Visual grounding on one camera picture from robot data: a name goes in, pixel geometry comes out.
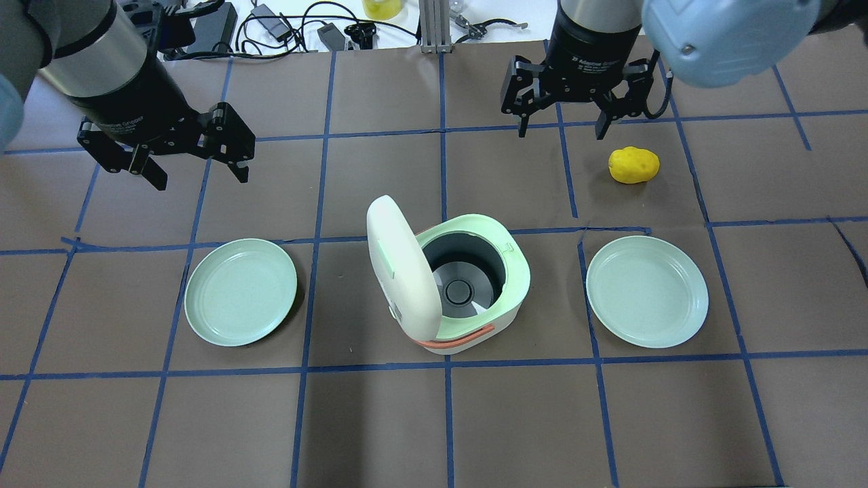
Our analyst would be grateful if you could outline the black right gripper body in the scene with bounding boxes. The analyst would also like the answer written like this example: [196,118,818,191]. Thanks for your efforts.
[523,24,652,106]

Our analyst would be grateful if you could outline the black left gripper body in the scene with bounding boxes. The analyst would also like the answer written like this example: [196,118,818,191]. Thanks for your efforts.
[71,58,204,153]

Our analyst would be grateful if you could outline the white rice cooker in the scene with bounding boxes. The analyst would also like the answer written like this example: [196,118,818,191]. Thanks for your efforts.
[366,195,531,355]

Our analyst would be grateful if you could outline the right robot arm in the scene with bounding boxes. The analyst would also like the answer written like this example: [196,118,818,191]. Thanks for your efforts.
[501,1,866,139]

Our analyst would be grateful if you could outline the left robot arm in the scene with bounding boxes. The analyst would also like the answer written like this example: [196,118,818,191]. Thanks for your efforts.
[1,1,255,190]

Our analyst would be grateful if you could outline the yellow lemon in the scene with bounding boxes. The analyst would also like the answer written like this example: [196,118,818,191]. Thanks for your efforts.
[608,147,661,184]

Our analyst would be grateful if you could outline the black power adapter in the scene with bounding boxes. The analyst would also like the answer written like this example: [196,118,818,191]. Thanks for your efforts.
[184,2,237,54]

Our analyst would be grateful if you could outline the green plate far from lemon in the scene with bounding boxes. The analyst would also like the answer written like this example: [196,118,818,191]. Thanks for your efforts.
[183,238,298,347]

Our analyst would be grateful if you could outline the green plate near lemon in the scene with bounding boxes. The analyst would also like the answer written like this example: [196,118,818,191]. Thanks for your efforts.
[586,235,710,349]

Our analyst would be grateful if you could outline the aluminium frame post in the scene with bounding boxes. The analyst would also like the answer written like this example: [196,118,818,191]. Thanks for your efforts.
[418,0,453,54]

